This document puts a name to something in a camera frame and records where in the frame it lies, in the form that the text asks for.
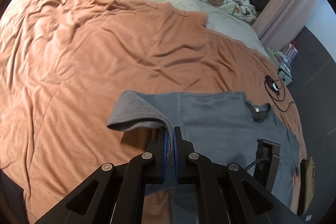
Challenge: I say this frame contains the folded black garment under mustard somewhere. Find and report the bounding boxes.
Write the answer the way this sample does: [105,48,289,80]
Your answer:
[297,159,307,216]

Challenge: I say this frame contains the black device with cable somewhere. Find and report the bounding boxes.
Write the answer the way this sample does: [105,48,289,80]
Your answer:
[264,75,294,113]

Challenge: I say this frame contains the white bedside drawer cabinet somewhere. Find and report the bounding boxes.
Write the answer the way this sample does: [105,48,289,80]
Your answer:
[265,48,293,86]

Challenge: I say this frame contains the right pink curtain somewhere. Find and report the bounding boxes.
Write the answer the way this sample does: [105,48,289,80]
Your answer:
[253,0,319,51]

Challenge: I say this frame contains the folded black garment with print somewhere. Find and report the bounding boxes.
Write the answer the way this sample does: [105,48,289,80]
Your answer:
[1,170,29,223]

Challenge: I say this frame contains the orange-brown bed blanket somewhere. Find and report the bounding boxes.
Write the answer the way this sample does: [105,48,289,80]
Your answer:
[0,0,306,224]

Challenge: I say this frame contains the striped gift bag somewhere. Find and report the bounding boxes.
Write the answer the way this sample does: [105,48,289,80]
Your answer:
[281,43,298,64]

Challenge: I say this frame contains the grey t-shirt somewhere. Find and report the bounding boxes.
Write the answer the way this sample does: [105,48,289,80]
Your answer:
[107,90,300,206]

